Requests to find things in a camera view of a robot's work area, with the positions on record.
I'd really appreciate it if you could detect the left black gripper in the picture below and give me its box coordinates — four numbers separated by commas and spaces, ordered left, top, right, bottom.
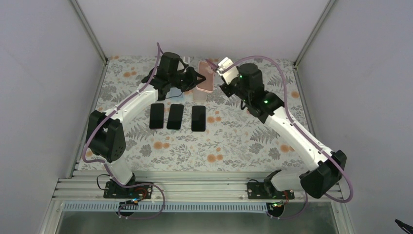
169, 66, 205, 92

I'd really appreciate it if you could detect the pink phone case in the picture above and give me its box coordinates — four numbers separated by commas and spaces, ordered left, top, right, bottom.
196, 61, 215, 93

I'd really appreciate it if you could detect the beige phone case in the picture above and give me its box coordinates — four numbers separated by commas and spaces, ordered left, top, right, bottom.
193, 88, 207, 103

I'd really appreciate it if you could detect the light blue phone case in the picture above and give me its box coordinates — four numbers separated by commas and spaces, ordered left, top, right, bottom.
166, 87, 184, 100

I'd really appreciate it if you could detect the black smartphone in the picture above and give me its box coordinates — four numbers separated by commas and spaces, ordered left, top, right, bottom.
167, 104, 184, 130
149, 103, 164, 129
206, 59, 219, 70
191, 105, 206, 132

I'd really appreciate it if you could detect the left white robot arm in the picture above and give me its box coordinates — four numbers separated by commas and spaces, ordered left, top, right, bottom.
82, 52, 206, 197

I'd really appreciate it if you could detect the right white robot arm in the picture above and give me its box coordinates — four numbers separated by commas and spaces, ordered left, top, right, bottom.
216, 58, 347, 198

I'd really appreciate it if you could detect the floral patterned table mat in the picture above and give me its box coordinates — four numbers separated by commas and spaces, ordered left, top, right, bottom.
96, 56, 308, 172

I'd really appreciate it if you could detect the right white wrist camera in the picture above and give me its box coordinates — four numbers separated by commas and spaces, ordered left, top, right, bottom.
216, 57, 239, 85

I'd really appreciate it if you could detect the aluminium corner frame post right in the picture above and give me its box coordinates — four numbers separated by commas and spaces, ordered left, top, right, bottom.
294, 0, 336, 68

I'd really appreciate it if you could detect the aluminium corner frame post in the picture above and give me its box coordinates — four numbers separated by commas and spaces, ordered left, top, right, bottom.
294, 0, 336, 68
69, 0, 108, 64

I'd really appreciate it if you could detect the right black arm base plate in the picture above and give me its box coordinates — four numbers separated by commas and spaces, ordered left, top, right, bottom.
246, 179, 295, 200

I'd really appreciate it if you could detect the aluminium corner frame post left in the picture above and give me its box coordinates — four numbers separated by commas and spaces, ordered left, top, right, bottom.
69, 0, 108, 64

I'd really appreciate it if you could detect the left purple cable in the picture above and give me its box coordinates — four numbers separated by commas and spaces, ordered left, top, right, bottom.
81, 42, 165, 221

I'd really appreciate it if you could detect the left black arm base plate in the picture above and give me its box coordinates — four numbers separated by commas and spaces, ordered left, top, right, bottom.
103, 181, 153, 200

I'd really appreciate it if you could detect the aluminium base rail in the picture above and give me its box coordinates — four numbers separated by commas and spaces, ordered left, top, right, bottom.
51, 171, 344, 202

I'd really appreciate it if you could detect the grey slotted cable duct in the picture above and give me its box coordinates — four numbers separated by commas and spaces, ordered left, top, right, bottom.
62, 201, 283, 213

